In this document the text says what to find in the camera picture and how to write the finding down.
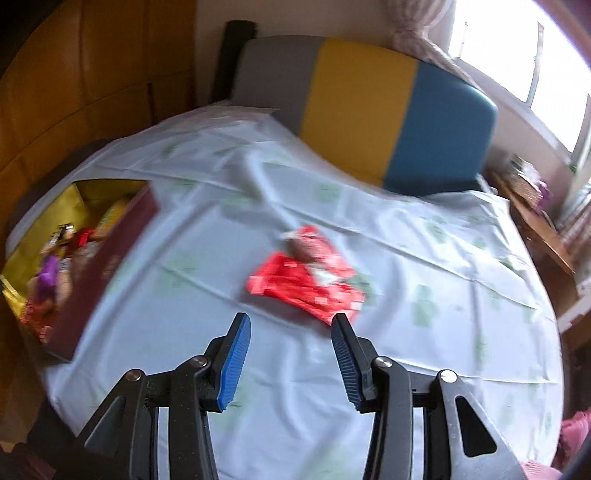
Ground purple snack packet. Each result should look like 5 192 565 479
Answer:
34 256 63 305

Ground hanging pink curtain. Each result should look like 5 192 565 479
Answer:
561 185 591 241

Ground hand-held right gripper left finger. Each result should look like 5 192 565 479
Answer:
74 312 252 480

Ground window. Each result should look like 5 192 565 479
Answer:
450 0 591 153

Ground white green-print tablecloth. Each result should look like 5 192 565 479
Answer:
4 104 566 480

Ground gold brown snack packet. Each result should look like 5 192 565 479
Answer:
45 224 77 252

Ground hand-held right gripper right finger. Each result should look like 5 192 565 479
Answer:
331 313 527 480

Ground wooden side desk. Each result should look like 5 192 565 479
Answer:
489 168 578 275

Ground wooden cabinet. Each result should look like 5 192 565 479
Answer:
0 0 199 232

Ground small red snack packet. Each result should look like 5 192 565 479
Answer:
281 225 358 280

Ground black padded post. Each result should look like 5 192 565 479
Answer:
212 19 257 104

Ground gold-lined maroon box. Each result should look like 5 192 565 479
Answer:
0 180 161 363

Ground pink cloth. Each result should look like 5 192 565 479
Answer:
522 411 591 480

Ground cracker box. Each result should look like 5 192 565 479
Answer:
98 198 136 232

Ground tied pink curtain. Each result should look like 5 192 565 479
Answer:
385 0 467 77

